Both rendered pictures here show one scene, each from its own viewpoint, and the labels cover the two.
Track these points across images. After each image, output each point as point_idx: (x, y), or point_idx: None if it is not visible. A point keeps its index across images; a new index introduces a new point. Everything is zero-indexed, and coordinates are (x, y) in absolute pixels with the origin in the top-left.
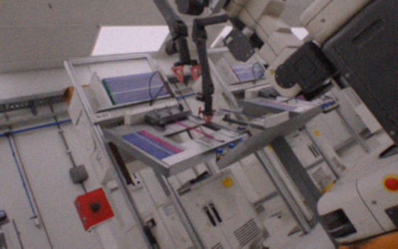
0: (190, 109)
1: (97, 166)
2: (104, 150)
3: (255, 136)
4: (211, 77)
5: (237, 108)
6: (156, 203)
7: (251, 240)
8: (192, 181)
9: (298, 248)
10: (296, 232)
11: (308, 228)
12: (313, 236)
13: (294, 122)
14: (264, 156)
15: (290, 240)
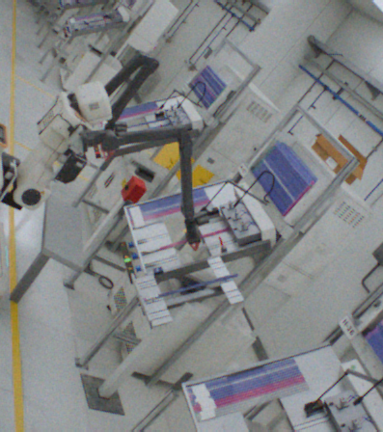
0: (237, 238)
1: None
2: None
3: (47, 199)
4: (182, 201)
5: (233, 296)
6: None
7: (124, 342)
8: None
9: (64, 331)
10: (101, 377)
11: (80, 362)
12: (62, 343)
13: (43, 225)
14: (130, 303)
15: (96, 364)
